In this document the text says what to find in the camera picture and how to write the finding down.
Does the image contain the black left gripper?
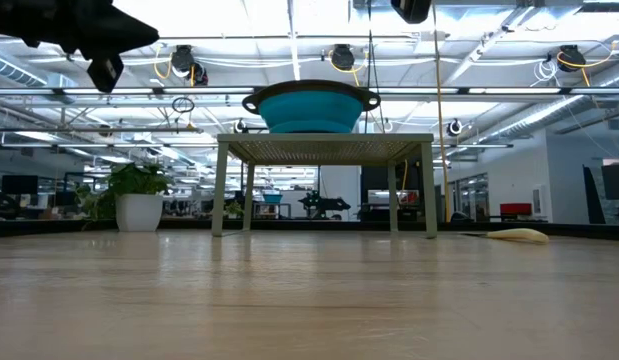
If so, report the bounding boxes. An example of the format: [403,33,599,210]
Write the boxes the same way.
[0,0,160,94]

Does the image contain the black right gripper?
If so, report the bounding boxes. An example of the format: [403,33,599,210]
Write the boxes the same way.
[390,0,433,25]

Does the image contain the blue grey collapsible colander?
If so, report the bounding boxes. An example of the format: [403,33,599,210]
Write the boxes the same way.
[241,79,382,135]

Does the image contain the pale green perforated metal stand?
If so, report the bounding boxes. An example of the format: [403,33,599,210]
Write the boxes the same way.
[211,132,439,240]

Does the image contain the dark background monitor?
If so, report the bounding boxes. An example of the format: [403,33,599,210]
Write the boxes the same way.
[1,174,40,196]
[601,163,619,201]

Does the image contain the green plant in white pot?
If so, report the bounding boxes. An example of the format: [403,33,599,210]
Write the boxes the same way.
[71,162,176,234]

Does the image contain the small background green plant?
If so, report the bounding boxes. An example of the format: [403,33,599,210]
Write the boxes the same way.
[223,199,245,220]

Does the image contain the red background box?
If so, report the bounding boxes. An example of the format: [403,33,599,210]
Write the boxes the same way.
[499,202,533,217]

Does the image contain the black hanging cable coil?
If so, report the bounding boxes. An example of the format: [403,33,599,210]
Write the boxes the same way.
[171,96,196,115]

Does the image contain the black aluminium table frame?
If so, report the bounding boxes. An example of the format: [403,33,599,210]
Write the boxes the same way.
[0,217,619,242]

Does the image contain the knife with wooden handle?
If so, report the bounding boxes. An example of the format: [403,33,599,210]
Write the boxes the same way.
[461,227,550,245]

